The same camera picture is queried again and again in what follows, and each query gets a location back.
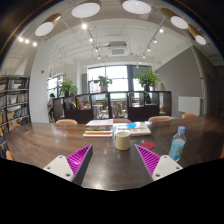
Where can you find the potted plant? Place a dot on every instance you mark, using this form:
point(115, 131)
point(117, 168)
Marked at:
point(67, 88)
point(147, 80)
point(103, 82)

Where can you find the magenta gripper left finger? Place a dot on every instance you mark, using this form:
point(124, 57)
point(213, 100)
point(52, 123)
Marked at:
point(72, 167)

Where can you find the stack of books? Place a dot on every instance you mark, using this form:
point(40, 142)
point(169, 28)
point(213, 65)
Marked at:
point(99, 128)

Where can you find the ceiling air conditioner unit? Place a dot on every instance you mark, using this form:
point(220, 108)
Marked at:
point(117, 48)

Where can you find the clear plastic water bottle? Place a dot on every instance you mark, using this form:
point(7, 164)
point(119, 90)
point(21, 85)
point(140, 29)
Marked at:
point(178, 143)

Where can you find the dark low shelf divider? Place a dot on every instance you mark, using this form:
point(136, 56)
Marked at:
point(132, 105)

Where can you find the orange chair far right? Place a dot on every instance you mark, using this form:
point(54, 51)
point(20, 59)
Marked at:
point(188, 115)

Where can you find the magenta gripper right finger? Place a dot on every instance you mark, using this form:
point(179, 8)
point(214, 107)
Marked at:
point(157, 166)

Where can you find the left potted plant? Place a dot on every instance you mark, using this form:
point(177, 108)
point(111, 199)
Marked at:
point(67, 88)

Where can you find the round ceiling lamp centre-left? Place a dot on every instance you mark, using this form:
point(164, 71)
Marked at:
point(86, 10)

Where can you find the orange chair far left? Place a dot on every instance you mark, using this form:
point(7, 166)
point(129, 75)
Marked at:
point(66, 122)

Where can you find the seated person in background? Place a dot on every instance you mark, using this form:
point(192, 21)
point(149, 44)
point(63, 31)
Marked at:
point(50, 105)

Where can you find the round ceiling lamp centre-right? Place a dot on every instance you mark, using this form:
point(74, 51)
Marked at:
point(136, 6)

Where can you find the right potted plant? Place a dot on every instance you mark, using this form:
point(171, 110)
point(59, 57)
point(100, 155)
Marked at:
point(147, 80)

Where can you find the red round coaster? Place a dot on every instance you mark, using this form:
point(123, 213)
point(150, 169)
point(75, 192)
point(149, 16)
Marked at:
point(148, 145)

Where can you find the tall bookshelf at left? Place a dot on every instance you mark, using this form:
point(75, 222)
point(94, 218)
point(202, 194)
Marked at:
point(14, 101)

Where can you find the middle potted plant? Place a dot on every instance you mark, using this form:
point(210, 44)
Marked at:
point(103, 82)

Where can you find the round ceiling lamp far right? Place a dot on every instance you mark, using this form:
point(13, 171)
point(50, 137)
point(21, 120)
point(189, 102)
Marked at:
point(196, 35)

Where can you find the cream ceramic mug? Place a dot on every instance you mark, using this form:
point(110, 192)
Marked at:
point(122, 139)

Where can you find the white wall radiator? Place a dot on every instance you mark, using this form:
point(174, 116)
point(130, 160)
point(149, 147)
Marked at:
point(189, 105)

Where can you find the orange chair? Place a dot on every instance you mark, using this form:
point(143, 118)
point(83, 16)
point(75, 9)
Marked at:
point(188, 115)
point(66, 122)
point(159, 118)
point(121, 120)

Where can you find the orange chair middle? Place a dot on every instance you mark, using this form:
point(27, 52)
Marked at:
point(121, 120)

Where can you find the magazines with blue lid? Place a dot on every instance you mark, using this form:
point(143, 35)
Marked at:
point(135, 128)

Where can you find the round ceiling lamp left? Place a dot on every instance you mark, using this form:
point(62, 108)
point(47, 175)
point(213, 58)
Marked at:
point(47, 26)

